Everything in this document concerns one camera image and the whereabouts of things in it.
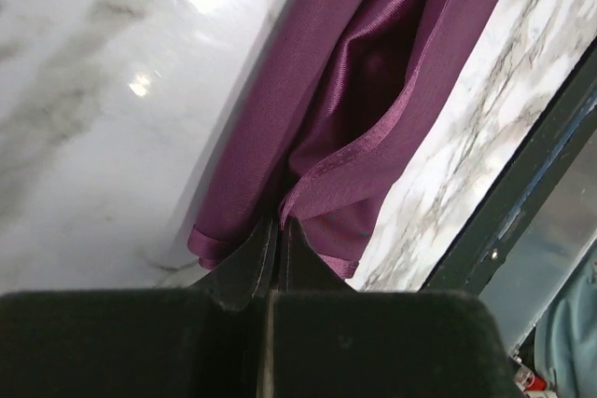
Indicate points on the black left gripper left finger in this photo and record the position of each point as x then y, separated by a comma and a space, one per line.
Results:
202, 340

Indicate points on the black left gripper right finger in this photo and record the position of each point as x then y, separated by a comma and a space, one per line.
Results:
327, 340

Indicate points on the purple satin napkin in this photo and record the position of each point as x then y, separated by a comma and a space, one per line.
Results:
344, 97

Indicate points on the light blue cloth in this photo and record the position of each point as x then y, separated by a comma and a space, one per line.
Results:
565, 339

